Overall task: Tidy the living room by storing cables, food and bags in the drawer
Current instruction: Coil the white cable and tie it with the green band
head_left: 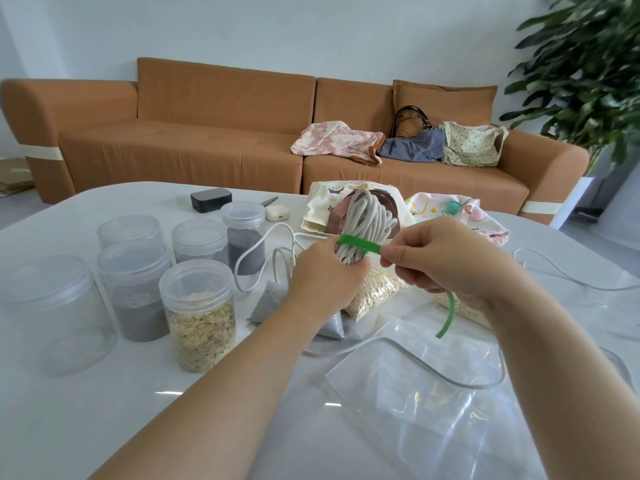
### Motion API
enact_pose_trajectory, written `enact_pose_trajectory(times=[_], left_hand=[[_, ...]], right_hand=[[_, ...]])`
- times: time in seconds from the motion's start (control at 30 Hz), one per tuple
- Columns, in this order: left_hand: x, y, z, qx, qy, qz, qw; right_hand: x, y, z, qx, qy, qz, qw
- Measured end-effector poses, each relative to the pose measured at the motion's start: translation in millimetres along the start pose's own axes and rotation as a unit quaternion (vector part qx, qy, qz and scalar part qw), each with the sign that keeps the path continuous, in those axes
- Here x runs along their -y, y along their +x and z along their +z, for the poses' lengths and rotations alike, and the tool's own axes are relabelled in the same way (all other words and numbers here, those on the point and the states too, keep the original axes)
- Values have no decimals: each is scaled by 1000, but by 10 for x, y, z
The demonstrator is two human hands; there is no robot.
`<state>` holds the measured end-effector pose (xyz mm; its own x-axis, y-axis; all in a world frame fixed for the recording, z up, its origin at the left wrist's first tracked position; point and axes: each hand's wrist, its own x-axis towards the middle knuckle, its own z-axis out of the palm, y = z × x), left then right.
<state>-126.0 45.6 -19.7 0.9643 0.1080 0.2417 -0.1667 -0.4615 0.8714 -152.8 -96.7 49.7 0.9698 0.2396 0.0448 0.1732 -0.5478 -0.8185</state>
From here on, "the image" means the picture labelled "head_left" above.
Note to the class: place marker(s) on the person's right hand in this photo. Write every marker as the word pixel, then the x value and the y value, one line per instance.
pixel 465 264

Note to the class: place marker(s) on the person's left hand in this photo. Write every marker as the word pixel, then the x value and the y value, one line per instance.
pixel 320 279

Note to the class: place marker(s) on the person's left thumb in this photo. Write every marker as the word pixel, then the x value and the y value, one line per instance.
pixel 357 275

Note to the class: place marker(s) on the person's right thumb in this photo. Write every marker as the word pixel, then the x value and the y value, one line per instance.
pixel 406 257

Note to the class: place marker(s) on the person's right forearm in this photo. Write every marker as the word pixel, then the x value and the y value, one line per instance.
pixel 565 374

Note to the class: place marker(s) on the person's left forearm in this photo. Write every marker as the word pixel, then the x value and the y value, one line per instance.
pixel 225 394

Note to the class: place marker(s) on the plastic bag of oats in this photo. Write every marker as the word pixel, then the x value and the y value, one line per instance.
pixel 372 297
pixel 465 309

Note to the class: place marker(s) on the teal bead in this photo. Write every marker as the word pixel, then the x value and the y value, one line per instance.
pixel 453 207

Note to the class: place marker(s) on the cartoon print canvas bag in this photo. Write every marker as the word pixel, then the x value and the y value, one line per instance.
pixel 325 204

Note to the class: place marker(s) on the pink bead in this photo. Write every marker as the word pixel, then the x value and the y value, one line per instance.
pixel 473 211

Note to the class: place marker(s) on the plastic bag of grey powder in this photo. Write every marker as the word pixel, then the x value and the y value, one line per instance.
pixel 267 307

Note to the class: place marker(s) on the white earbuds case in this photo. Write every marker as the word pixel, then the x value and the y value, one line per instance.
pixel 278 212

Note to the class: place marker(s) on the blue dotted handbag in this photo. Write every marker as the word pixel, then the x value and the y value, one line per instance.
pixel 415 144

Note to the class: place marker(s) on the small metal tool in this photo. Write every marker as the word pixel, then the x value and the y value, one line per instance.
pixel 269 201

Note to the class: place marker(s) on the tall jar with dark powder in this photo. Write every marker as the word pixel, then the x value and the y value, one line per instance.
pixel 245 239

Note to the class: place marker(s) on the cream dotted fabric bag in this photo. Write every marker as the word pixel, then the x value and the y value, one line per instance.
pixel 472 143

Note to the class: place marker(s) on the pink floral fabric bag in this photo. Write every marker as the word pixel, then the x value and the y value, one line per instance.
pixel 332 139

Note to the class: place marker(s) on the empty clear zip bag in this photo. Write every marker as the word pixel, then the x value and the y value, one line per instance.
pixel 415 404

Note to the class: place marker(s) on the short jar with grey powder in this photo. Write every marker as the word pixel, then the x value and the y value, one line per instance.
pixel 200 242

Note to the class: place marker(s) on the orange-brown sofa cushion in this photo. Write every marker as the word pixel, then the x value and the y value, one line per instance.
pixel 450 102

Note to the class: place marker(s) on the clear jar with oats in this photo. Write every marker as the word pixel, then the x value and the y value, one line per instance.
pixel 200 319

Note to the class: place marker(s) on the small black box device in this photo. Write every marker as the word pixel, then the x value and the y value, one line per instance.
pixel 211 199

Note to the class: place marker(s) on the white planter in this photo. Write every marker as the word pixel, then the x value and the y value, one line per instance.
pixel 572 199

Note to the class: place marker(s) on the orange-brown sofa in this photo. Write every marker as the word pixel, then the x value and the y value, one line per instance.
pixel 200 139

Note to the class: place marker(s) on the clear jar with grey powder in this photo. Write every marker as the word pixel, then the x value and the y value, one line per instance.
pixel 135 294

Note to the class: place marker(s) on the small empty clear jar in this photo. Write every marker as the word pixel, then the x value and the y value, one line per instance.
pixel 130 230

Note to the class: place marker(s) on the green leafy houseplant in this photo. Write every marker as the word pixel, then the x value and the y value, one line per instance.
pixel 585 69

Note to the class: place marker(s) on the large empty clear jar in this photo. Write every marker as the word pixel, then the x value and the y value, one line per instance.
pixel 50 319

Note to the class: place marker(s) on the flat cardboard pieces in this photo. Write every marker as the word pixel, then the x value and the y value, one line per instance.
pixel 14 177

